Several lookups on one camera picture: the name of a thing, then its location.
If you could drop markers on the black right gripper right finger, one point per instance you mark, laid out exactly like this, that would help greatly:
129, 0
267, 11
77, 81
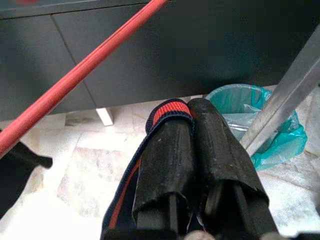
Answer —
225, 170

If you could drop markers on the silver metal clothes rack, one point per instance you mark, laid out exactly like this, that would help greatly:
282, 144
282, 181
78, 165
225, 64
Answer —
287, 95

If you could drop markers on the navy garment with red trim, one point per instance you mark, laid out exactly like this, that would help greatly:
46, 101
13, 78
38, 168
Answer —
172, 110

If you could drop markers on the red plastic hanger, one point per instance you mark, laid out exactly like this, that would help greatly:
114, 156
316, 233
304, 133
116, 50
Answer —
75, 75

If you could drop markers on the orange bin with teal liner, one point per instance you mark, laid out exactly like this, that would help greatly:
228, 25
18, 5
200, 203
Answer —
235, 105

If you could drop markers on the black TV console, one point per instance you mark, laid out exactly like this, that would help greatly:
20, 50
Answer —
175, 50

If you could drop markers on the black garment with red trim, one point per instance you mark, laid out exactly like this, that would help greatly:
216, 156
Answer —
15, 175

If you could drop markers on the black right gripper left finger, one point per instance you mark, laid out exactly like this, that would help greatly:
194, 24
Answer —
167, 175

